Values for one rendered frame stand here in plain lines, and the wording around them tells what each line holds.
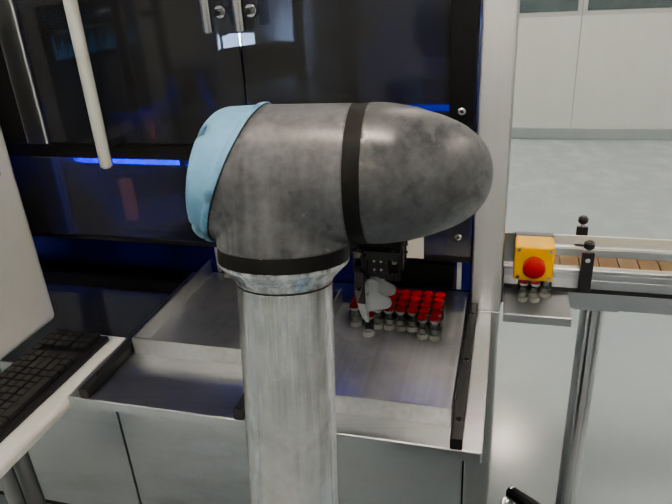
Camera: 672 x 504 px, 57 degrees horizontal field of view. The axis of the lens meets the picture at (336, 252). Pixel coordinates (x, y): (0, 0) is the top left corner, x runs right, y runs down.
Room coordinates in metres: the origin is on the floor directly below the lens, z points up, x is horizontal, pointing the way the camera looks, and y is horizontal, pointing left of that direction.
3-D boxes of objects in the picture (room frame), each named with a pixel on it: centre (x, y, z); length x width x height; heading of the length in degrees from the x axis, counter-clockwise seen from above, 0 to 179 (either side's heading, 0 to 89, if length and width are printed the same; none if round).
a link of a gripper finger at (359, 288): (0.95, -0.04, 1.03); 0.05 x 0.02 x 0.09; 164
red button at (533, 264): (1.03, -0.37, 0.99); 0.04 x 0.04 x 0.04; 74
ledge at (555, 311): (1.11, -0.41, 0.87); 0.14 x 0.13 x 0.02; 164
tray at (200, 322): (1.12, 0.22, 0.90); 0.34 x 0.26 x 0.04; 164
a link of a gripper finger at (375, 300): (0.95, -0.06, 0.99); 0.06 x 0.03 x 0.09; 74
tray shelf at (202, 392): (1.01, 0.08, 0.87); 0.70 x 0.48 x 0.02; 74
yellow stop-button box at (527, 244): (1.07, -0.38, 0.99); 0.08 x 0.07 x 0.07; 164
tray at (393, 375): (0.94, -0.08, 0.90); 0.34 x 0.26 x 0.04; 164
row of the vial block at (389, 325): (1.02, -0.11, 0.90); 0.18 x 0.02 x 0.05; 74
